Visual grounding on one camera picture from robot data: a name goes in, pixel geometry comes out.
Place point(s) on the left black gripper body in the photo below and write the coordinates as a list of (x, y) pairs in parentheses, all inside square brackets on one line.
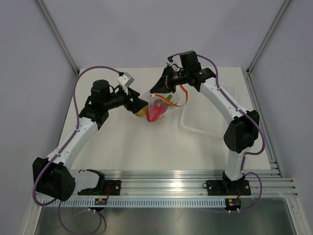
[(120, 99)]

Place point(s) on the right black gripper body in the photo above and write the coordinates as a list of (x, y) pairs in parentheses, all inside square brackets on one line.
[(174, 79)]

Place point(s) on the yellow green mango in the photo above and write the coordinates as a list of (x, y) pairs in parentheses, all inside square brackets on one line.
[(142, 112)]

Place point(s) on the clear zip bag orange zipper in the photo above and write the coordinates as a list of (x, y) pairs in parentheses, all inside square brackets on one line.
[(177, 99)]

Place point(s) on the pink dragon fruit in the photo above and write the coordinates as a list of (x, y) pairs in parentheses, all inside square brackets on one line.
[(158, 108)]

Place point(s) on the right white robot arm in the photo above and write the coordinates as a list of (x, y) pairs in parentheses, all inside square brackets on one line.
[(243, 125)]

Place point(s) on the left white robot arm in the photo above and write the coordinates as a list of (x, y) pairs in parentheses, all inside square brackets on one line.
[(51, 174)]

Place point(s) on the left small circuit board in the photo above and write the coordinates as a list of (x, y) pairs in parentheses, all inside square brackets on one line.
[(100, 201)]

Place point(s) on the small circuit board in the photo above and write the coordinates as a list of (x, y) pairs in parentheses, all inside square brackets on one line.
[(100, 201), (233, 203)]

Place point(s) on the right small circuit board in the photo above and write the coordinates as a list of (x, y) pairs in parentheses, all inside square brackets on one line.
[(233, 203)]

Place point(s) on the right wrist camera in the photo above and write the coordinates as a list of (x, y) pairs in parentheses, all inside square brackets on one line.
[(172, 64)]

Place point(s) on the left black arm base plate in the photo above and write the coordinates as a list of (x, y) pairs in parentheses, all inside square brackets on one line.
[(103, 188)]

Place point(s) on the left aluminium frame post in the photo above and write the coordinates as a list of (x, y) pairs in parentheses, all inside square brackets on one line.
[(43, 9)]

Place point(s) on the aluminium frame post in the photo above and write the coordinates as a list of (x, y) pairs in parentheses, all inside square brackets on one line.
[(269, 34), (43, 9)]

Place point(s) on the white slotted cable duct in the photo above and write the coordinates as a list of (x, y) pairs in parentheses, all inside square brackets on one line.
[(116, 202)]

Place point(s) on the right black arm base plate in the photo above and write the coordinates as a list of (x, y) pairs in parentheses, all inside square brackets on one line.
[(215, 187)]

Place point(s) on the right aluminium frame post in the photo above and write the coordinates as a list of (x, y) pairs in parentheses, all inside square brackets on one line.
[(269, 34)]

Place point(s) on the aluminium mounting rail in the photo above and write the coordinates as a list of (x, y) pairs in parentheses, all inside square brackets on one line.
[(175, 182)]

